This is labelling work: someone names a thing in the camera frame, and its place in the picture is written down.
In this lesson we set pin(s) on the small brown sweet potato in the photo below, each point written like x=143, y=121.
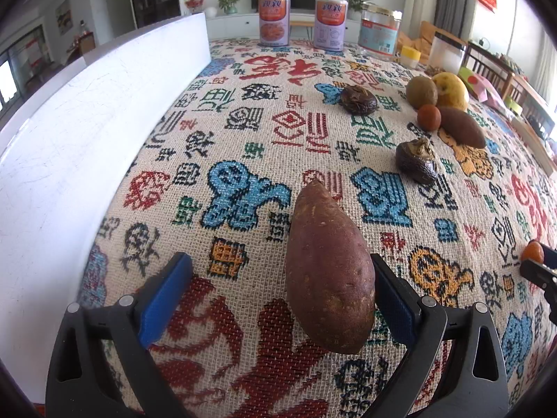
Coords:
x=463, y=127

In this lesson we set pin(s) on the framed wall picture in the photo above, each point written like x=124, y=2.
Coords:
x=64, y=16

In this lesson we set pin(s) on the leafy potted plant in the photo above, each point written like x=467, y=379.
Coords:
x=357, y=3

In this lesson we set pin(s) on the clear container with black lid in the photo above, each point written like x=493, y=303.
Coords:
x=447, y=54

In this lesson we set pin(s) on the glass jar with blue label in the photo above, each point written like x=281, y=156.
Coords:
x=379, y=32

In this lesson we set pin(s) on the purple can with orange label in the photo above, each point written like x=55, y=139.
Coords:
x=274, y=19
x=330, y=24

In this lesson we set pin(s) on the green potted plant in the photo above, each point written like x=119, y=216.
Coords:
x=230, y=2

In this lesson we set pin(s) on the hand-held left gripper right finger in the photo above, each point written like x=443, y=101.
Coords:
x=398, y=309

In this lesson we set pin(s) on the small orange fruit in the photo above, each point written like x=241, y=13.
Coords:
x=532, y=253

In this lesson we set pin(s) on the dark brown wrinkled fruit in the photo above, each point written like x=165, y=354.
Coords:
x=358, y=100
x=417, y=162

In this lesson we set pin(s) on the printed woven tablecloth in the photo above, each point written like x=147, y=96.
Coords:
x=243, y=148

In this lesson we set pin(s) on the brown kiwi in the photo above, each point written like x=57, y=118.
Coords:
x=421, y=92

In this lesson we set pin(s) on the wooden chair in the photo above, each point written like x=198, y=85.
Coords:
x=500, y=72

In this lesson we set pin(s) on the red flower plant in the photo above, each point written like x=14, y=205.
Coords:
x=195, y=2

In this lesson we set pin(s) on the large purple sweet potato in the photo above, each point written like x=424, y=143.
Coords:
x=330, y=270

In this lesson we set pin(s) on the white board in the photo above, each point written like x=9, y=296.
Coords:
x=87, y=139

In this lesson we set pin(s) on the red-brown round fruit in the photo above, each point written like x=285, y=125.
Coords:
x=429, y=117

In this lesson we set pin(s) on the pink and green packet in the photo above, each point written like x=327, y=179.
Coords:
x=481, y=83

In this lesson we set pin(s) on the small yellow-lid jar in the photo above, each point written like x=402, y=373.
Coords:
x=410, y=57

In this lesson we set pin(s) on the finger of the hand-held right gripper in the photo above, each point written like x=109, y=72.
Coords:
x=539, y=275
x=549, y=254

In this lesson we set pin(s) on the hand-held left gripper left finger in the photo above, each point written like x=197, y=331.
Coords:
x=167, y=300

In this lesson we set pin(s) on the white television cabinet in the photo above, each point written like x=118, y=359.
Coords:
x=235, y=24

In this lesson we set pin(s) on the wooden tray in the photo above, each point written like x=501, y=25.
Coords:
x=533, y=137

